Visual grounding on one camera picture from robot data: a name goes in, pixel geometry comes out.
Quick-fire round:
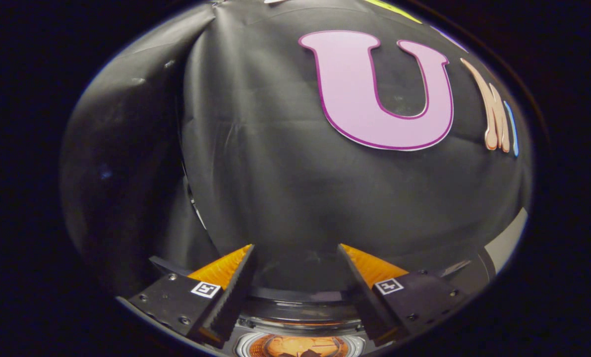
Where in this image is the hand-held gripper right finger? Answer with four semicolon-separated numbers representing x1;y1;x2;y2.
337;243;470;348

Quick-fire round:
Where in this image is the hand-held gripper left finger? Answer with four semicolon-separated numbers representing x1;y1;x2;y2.
117;244;256;348

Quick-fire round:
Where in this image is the black backdrop cloth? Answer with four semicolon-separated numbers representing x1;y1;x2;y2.
60;0;533;293

